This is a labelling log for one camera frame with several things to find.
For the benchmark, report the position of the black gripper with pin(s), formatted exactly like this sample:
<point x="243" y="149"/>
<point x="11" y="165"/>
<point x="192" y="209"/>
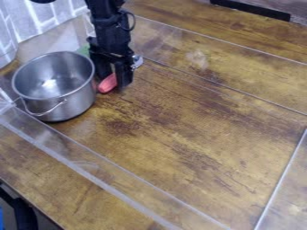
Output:
<point x="108" y="46"/>

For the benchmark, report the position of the pink spoon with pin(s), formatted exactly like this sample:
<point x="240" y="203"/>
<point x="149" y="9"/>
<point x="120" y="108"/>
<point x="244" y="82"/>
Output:
<point x="108" y="83"/>

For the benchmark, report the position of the green bumpy toy vegetable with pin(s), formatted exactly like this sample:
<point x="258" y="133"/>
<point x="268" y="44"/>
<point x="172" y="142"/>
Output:
<point x="83" y="50"/>

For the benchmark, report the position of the stainless steel pot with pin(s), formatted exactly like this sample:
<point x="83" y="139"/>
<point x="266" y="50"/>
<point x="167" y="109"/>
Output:
<point x="55" y="85"/>

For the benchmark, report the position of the white patterned curtain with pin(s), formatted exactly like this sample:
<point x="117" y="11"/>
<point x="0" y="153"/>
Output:
<point x="25" y="19"/>

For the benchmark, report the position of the clear acrylic table barrier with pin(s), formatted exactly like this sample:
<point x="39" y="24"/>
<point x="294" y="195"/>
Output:
<point x="197" y="148"/>

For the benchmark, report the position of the black bar at back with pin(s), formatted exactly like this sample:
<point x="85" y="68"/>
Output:
<point x="252" y="9"/>

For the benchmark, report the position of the black table leg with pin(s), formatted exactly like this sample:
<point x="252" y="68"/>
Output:
<point x="24" y="214"/>

